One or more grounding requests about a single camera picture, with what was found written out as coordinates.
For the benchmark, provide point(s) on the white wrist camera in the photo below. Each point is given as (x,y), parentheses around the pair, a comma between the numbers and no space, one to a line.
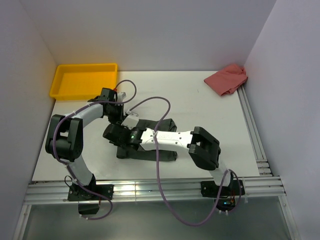
(120,97)
(131,120)

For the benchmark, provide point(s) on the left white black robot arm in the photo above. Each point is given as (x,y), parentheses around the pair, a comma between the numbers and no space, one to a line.
(65,136)

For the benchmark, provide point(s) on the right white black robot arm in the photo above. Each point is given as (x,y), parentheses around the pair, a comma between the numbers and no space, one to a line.
(148,144)

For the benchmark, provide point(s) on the front aluminium rail frame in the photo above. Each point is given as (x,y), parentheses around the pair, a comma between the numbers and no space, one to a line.
(53,193)

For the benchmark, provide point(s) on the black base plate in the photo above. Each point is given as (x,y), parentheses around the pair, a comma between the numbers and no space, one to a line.
(210,190)
(76,193)

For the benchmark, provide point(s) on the yellow plastic tray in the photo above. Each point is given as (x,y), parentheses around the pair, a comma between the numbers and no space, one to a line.
(79,82)

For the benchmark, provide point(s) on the right side aluminium rail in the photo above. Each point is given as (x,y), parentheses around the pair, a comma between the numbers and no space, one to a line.
(258,149)

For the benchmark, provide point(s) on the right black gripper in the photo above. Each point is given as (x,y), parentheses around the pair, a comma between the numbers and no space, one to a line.
(123,127)

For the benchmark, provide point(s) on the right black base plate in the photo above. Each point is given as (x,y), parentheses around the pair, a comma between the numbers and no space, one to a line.
(210,190)

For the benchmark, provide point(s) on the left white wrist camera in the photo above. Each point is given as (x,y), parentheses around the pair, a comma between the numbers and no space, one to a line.
(120,97)

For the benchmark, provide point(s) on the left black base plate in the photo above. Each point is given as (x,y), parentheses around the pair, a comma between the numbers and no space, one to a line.
(76,193)

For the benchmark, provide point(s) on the dark green t-shirt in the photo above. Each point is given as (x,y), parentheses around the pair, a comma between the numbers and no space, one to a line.
(167,125)

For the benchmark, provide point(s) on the folded pink t-shirt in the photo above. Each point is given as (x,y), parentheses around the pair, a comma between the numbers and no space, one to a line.
(227,80)

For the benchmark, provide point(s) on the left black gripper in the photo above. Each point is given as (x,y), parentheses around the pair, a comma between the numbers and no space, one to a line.
(121,107)

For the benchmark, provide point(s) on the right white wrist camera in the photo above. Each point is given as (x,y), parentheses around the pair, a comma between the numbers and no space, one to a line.
(131,120)

